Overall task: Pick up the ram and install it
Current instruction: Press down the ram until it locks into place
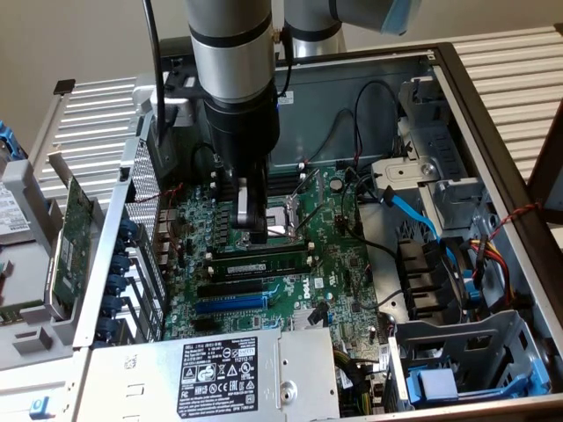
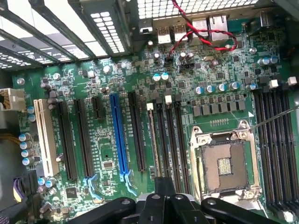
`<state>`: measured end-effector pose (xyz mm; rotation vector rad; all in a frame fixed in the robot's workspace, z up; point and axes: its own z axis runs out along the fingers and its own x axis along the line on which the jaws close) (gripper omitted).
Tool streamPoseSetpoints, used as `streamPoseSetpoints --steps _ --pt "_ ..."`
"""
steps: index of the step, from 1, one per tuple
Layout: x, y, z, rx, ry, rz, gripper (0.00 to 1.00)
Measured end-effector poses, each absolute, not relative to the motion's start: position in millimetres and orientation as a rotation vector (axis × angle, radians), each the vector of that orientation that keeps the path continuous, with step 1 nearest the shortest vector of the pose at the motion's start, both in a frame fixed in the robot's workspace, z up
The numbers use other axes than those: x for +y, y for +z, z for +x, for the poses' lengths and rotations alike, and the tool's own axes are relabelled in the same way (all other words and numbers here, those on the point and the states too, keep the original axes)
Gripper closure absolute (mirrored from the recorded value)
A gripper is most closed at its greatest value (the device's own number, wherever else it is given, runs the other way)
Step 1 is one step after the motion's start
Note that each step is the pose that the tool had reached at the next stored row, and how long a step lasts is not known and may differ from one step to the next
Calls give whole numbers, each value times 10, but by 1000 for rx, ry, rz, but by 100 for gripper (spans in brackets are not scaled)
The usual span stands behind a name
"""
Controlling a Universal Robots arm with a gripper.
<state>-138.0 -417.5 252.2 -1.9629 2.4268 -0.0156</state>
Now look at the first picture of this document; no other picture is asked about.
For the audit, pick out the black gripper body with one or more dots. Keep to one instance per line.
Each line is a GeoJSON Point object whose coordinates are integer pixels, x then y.
{"type": "Point", "coordinates": [242, 132]}

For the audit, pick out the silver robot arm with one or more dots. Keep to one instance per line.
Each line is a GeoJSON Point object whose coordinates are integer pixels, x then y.
{"type": "Point", "coordinates": [228, 44]}

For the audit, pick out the metal CPU socket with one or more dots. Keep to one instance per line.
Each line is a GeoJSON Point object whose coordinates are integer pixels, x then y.
{"type": "Point", "coordinates": [281, 217]}

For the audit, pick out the thin metal locking lever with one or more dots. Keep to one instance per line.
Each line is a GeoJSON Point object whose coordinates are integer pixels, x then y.
{"type": "Point", "coordinates": [313, 215]}

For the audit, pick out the metal socket cover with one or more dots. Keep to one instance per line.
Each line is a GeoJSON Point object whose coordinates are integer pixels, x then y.
{"type": "Point", "coordinates": [308, 180]}

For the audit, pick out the long black expansion slot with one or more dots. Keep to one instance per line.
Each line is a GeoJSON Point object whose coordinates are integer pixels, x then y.
{"type": "Point", "coordinates": [228, 289]}

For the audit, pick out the blue expansion slot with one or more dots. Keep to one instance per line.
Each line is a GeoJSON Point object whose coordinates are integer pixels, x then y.
{"type": "Point", "coordinates": [228, 304]}

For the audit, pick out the silver coin battery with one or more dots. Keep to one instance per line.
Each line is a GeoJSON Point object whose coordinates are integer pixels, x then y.
{"type": "Point", "coordinates": [337, 184]}

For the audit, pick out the open PC case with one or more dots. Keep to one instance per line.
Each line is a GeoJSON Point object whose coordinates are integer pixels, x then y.
{"type": "Point", "coordinates": [330, 101]}

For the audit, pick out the green motherboard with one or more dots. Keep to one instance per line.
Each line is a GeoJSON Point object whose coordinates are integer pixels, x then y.
{"type": "Point", "coordinates": [352, 264]}

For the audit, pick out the silver chipset heatsink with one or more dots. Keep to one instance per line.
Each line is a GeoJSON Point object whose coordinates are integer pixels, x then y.
{"type": "Point", "coordinates": [299, 318]}

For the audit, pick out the short black expansion slot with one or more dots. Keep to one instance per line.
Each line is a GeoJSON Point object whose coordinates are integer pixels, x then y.
{"type": "Point", "coordinates": [204, 325]}

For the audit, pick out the blue card latch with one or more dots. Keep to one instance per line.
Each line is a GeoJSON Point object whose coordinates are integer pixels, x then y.
{"type": "Point", "coordinates": [119, 263]}
{"type": "Point", "coordinates": [127, 228]}
{"type": "Point", "coordinates": [106, 329]}
{"type": "Point", "coordinates": [117, 283]}
{"type": "Point", "coordinates": [115, 304]}

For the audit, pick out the black fan shroud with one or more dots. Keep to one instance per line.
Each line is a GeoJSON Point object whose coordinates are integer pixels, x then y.
{"type": "Point", "coordinates": [418, 272]}

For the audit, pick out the small black end cap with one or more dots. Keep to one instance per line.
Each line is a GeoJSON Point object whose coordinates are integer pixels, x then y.
{"type": "Point", "coordinates": [64, 86]}

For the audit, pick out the green graphics card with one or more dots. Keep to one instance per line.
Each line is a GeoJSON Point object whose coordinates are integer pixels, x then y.
{"type": "Point", "coordinates": [75, 246]}

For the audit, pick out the silver power supply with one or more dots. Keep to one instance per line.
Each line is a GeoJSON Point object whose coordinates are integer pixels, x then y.
{"type": "Point", "coordinates": [132, 373]}

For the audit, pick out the metal disk bay cage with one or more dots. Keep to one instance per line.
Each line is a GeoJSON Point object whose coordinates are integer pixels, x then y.
{"type": "Point", "coordinates": [440, 140]}

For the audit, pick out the silver hard disk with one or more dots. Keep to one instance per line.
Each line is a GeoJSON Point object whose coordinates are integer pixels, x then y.
{"type": "Point", "coordinates": [11, 211]}

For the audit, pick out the metal disk bay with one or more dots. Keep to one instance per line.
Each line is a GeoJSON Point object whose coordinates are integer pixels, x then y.
{"type": "Point", "coordinates": [484, 334]}

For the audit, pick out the blue square button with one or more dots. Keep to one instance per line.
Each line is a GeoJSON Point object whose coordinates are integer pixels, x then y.
{"type": "Point", "coordinates": [39, 406]}

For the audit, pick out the dark brown bar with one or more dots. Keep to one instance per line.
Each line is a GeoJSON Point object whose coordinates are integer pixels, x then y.
{"type": "Point", "coordinates": [550, 167]}

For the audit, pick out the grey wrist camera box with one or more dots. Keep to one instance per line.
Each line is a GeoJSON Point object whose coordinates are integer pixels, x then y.
{"type": "Point", "coordinates": [180, 110]}

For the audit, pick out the black box bracket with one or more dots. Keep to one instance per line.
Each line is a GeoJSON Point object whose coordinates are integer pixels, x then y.
{"type": "Point", "coordinates": [176, 53]}

